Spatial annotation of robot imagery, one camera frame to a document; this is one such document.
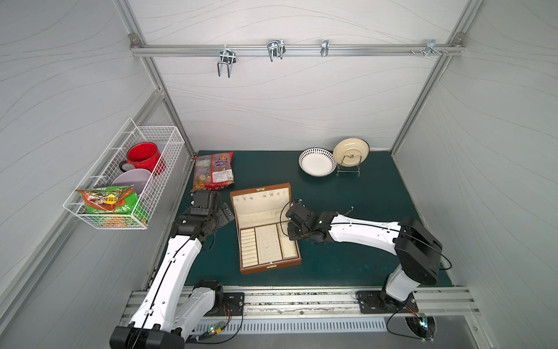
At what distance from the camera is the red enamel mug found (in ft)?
2.13

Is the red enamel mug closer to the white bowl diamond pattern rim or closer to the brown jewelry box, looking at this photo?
the brown jewelry box

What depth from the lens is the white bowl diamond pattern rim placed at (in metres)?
1.12

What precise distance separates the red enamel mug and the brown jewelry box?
258mm

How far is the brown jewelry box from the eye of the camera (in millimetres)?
796
